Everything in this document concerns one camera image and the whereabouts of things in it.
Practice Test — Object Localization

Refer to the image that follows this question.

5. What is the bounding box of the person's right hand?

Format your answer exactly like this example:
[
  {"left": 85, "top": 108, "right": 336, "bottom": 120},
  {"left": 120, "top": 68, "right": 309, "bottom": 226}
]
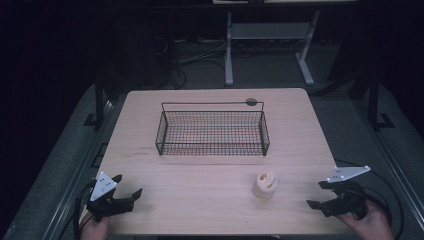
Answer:
[{"left": 335, "top": 199, "right": 396, "bottom": 240}]

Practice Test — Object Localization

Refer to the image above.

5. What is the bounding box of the bundle of floor cables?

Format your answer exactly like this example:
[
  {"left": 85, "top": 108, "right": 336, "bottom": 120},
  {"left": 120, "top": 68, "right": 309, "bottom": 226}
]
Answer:
[{"left": 153, "top": 35, "right": 231, "bottom": 90}]

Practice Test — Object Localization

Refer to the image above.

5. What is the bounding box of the black cable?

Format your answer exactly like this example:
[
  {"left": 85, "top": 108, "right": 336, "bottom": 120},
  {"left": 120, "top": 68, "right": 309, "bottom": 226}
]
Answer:
[
  {"left": 334, "top": 158, "right": 405, "bottom": 240},
  {"left": 58, "top": 181, "right": 96, "bottom": 240}
]

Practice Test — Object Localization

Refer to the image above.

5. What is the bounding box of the black metal stand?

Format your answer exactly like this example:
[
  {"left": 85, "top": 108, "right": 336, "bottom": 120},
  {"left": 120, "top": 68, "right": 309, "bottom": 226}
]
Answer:
[
  {"left": 366, "top": 71, "right": 396, "bottom": 132},
  {"left": 82, "top": 71, "right": 111, "bottom": 129}
]

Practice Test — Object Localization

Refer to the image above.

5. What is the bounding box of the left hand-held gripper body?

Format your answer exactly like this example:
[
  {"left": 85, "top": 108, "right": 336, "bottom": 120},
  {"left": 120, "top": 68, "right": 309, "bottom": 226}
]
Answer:
[{"left": 86, "top": 171, "right": 132, "bottom": 223}]

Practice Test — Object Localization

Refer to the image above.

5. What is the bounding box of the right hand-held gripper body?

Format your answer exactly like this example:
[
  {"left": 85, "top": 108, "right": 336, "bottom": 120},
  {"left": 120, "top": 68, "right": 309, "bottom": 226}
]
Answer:
[{"left": 320, "top": 165, "right": 372, "bottom": 221}]

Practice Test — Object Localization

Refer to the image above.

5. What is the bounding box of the small beige cup object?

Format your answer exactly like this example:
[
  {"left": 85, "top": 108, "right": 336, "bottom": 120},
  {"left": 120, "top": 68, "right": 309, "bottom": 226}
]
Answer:
[{"left": 252, "top": 171, "right": 279, "bottom": 200}]

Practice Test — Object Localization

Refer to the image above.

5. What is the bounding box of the person's left hand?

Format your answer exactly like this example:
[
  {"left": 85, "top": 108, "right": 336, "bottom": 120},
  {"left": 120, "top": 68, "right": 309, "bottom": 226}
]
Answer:
[{"left": 79, "top": 213, "right": 112, "bottom": 240}]

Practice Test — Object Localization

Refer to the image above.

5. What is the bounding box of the black wire basket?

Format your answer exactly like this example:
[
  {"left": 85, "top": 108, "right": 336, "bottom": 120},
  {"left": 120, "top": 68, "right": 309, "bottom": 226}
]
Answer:
[{"left": 154, "top": 97, "right": 271, "bottom": 157}]

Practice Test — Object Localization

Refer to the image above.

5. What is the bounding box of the white metal desk frame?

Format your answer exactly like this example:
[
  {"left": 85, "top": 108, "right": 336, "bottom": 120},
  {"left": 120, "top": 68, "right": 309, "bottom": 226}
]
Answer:
[{"left": 224, "top": 10, "right": 321, "bottom": 87}]

